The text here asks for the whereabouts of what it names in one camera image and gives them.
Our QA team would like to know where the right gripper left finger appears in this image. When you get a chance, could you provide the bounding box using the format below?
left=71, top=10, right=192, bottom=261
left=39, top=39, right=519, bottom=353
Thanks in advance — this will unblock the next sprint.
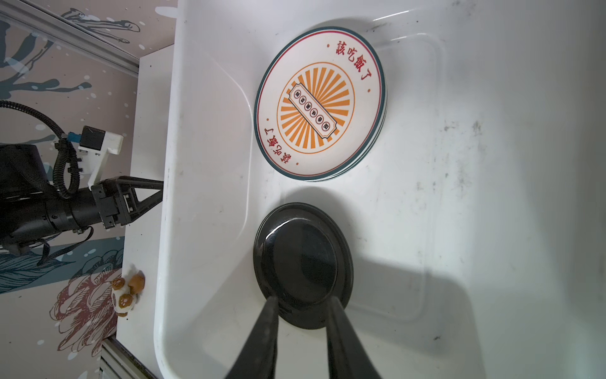
left=226, top=296, right=279, bottom=378

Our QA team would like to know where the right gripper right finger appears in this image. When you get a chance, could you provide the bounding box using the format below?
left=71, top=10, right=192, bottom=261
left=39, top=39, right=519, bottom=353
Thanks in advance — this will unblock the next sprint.
left=326, top=297, right=380, bottom=378

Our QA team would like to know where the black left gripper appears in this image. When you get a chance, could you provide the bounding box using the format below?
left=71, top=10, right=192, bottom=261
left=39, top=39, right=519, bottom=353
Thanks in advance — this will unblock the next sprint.
left=90, top=176, right=163, bottom=230

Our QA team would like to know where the black round plate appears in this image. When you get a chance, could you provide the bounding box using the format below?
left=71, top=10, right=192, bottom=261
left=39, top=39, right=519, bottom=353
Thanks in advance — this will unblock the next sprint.
left=253, top=202, right=354, bottom=330

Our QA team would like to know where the orange sunburst plate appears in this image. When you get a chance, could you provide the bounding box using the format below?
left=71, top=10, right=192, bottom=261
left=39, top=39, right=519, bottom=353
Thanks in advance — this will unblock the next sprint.
left=328, top=96, right=388, bottom=180
left=253, top=27, right=388, bottom=182

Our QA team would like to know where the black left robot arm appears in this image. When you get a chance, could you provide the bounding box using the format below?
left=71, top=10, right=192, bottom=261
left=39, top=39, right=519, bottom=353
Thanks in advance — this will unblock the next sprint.
left=1, top=144, right=163, bottom=264

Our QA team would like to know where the white plastic bin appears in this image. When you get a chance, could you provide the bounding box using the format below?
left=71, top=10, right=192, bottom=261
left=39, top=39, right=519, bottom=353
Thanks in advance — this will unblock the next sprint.
left=154, top=1, right=605, bottom=378

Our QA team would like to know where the small plush toy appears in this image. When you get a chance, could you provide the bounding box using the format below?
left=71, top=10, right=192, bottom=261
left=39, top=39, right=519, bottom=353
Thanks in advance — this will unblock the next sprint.
left=110, top=265, right=146, bottom=317

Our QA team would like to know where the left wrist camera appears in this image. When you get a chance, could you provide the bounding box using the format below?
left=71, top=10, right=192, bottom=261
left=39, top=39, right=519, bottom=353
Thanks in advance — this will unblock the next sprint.
left=67, top=126, right=124, bottom=190

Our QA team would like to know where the black corrugated cable conduit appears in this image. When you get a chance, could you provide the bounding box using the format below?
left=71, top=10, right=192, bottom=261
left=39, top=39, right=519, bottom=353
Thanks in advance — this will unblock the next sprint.
left=0, top=99, right=81, bottom=200

